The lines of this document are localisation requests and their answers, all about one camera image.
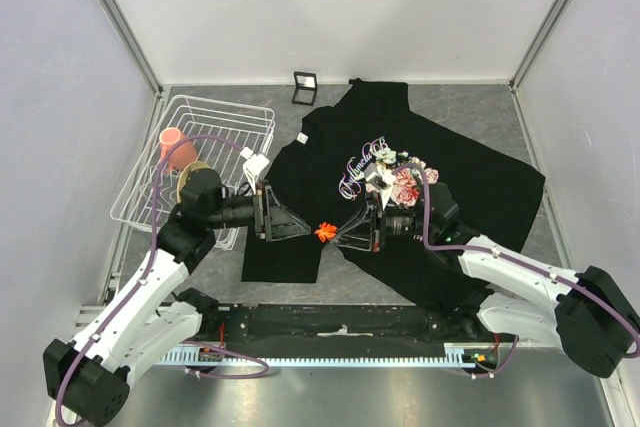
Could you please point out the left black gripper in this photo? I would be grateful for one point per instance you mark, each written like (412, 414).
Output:
(272, 219)

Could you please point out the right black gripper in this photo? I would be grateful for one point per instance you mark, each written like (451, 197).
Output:
(363, 231)

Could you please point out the orange butterfly brooch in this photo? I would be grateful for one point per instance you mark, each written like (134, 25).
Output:
(326, 232)

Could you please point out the black printed t-shirt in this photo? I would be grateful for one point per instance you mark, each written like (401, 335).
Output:
(316, 179)

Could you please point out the small white brooch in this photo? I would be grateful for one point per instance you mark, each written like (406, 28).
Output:
(302, 138)

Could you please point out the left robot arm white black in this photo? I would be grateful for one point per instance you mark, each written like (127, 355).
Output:
(92, 374)

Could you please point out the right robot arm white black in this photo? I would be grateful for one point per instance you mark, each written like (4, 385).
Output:
(584, 314)

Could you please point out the tan round plate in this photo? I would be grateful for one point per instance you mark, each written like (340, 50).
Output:
(188, 170)

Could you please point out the pink plastic cup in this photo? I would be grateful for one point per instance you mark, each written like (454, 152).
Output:
(175, 150)

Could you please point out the small black open box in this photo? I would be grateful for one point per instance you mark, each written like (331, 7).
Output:
(305, 88)

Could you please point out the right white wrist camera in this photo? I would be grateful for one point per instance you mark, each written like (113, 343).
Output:
(381, 180)

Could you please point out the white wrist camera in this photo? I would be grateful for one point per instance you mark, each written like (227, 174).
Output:
(381, 180)
(253, 165)

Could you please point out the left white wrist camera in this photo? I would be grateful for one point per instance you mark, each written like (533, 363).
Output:
(253, 165)

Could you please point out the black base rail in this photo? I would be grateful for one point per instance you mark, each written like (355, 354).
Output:
(243, 323)

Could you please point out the white wire basket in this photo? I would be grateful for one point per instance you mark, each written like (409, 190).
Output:
(212, 122)

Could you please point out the toothed aluminium cable rail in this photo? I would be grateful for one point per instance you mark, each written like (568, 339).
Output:
(193, 356)

